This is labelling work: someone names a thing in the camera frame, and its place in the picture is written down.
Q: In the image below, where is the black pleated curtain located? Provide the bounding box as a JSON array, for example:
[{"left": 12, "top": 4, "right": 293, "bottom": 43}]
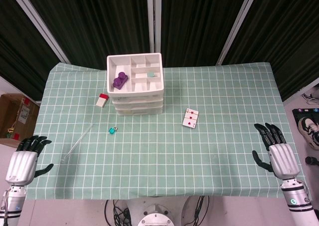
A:
[
  {"left": 21, "top": 0, "right": 153, "bottom": 70},
  {"left": 160, "top": 0, "right": 250, "bottom": 67},
  {"left": 0, "top": 0, "right": 68, "bottom": 101},
  {"left": 223, "top": 0, "right": 319, "bottom": 102}
]

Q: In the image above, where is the clear plastic drawer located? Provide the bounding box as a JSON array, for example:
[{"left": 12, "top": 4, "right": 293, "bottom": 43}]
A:
[
  {"left": 111, "top": 101, "right": 164, "bottom": 110},
  {"left": 115, "top": 108, "right": 164, "bottom": 116}
]

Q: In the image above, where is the black and white sneaker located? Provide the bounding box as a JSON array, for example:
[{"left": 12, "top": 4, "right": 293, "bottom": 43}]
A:
[{"left": 298, "top": 116, "right": 319, "bottom": 151}]

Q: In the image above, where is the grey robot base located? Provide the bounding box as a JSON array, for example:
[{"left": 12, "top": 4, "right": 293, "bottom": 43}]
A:
[{"left": 127, "top": 197, "right": 192, "bottom": 226}]

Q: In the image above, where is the black electronic device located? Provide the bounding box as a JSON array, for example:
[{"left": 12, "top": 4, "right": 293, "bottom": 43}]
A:
[{"left": 292, "top": 107, "right": 319, "bottom": 127}]

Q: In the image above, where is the playing card deck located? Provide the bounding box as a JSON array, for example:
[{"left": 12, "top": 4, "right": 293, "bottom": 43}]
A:
[{"left": 182, "top": 108, "right": 201, "bottom": 130}]

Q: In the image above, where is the white metal frame post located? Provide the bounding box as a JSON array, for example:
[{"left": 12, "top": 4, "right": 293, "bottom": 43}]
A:
[
  {"left": 6, "top": 0, "right": 71, "bottom": 64},
  {"left": 146, "top": 0, "right": 162, "bottom": 54},
  {"left": 215, "top": 0, "right": 261, "bottom": 66}
]

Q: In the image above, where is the green checked tablecloth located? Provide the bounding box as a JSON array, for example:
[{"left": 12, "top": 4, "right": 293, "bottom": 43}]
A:
[{"left": 24, "top": 61, "right": 312, "bottom": 201}]

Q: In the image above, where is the white drawer organizer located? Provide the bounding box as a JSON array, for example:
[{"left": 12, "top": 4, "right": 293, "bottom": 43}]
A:
[{"left": 106, "top": 52, "right": 165, "bottom": 116}]

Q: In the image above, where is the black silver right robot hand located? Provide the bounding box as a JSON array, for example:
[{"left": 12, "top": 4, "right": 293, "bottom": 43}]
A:
[{"left": 252, "top": 122, "right": 301, "bottom": 180}]

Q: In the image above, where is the brown cardboard box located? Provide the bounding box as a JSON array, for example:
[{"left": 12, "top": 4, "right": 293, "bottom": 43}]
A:
[{"left": 0, "top": 93, "right": 40, "bottom": 147}]

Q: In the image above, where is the red and white box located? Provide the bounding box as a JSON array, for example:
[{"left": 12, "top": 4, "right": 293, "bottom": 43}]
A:
[{"left": 96, "top": 93, "right": 110, "bottom": 108}]

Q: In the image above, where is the purple toy brick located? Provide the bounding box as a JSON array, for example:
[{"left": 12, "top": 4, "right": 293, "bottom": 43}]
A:
[{"left": 112, "top": 71, "right": 130, "bottom": 89}]

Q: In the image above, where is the clear plastic pipette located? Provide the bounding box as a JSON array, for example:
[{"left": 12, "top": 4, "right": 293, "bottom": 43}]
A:
[{"left": 61, "top": 123, "right": 93, "bottom": 163}]

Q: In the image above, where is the black cable bundle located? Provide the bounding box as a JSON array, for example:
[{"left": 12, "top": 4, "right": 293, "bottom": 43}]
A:
[
  {"left": 104, "top": 200, "right": 132, "bottom": 226},
  {"left": 193, "top": 196, "right": 210, "bottom": 226}
]

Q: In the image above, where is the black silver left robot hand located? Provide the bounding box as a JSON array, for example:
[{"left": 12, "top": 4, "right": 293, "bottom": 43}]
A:
[{"left": 5, "top": 135, "right": 54, "bottom": 186}]

